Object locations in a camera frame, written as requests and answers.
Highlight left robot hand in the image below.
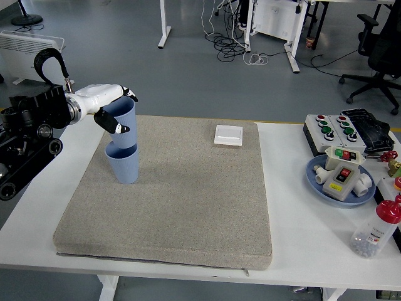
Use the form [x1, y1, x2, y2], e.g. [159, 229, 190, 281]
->
[75, 83, 139, 135]

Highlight darker blue ribbed cup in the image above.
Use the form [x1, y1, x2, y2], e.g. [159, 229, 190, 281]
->
[102, 96, 138, 149]

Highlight light blue ribbed cup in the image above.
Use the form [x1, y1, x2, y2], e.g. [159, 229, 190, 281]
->
[105, 141, 140, 184]

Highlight white desk leg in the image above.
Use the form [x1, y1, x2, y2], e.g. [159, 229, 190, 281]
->
[283, 0, 310, 74]
[157, 0, 172, 49]

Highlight black fan stand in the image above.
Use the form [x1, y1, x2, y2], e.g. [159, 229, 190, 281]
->
[11, 0, 44, 26]

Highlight grey-brown mat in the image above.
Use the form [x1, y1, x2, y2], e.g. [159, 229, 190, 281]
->
[52, 114, 273, 271]

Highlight grey four-button control box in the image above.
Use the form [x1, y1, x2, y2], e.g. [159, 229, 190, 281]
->
[327, 115, 367, 154]
[302, 114, 345, 157]

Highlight white pipe fitting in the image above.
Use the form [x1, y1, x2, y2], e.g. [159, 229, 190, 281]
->
[313, 165, 328, 186]
[353, 173, 373, 198]

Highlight black-legged desk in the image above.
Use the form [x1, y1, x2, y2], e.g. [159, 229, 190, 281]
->
[305, 0, 396, 40]

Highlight white table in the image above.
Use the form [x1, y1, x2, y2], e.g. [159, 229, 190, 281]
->
[0, 114, 401, 301]

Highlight blue plate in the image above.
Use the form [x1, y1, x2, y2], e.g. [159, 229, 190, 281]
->
[305, 154, 377, 208]

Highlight black plastic tray stack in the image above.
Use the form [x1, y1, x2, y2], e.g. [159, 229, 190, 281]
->
[340, 108, 395, 154]

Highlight black office chair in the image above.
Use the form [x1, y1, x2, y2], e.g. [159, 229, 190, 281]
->
[338, 0, 401, 116]

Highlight clear bottle red cap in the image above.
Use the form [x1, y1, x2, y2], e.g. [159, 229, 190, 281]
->
[350, 194, 401, 260]

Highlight emergency stop button box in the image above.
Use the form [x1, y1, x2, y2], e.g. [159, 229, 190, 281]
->
[374, 176, 401, 208]

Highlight white wall switch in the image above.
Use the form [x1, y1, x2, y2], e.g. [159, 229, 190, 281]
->
[214, 124, 244, 146]

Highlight black cable bundle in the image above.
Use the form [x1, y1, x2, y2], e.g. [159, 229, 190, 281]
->
[205, 0, 251, 62]

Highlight white cable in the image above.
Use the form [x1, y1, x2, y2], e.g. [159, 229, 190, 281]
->
[200, 0, 270, 66]

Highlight long black cable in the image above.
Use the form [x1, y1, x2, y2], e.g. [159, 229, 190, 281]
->
[264, 50, 360, 78]

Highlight cream three-button switch box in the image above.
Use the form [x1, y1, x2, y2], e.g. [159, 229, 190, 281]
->
[324, 145, 367, 172]

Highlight cream two-button switch box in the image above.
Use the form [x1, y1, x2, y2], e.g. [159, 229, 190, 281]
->
[322, 165, 361, 201]

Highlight brass valve red handle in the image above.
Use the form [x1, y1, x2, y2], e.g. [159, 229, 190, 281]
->
[380, 150, 401, 178]

